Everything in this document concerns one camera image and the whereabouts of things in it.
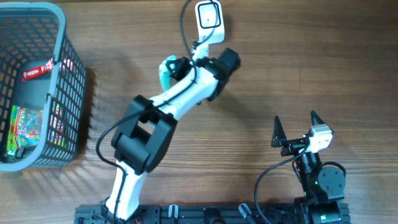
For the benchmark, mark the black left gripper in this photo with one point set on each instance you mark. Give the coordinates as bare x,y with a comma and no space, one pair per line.
179,65

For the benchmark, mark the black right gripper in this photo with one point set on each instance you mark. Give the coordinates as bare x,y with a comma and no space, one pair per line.
294,145

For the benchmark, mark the teal tissue packet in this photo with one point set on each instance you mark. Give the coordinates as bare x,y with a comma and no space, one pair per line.
165,75

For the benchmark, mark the red Nescafe stick sachet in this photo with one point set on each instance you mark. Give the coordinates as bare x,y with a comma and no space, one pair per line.
48,67

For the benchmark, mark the green Haribo gummy bag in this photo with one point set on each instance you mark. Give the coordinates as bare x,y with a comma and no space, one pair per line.
25,127

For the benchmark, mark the small red carton box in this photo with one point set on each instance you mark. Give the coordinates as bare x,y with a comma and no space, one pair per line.
56,133

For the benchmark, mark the dark green gum pack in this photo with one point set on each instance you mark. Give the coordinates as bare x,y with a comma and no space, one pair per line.
15,154

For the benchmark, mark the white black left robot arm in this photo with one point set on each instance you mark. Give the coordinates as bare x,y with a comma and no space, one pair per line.
142,137

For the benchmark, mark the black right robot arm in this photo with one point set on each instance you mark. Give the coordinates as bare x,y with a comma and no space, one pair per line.
323,183

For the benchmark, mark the white barcode scanner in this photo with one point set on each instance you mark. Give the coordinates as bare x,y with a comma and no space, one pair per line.
210,23

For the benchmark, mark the grey plastic shopping basket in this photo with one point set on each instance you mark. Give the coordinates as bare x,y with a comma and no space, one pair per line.
32,33

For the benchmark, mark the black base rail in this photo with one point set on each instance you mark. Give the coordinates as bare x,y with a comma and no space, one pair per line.
174,214

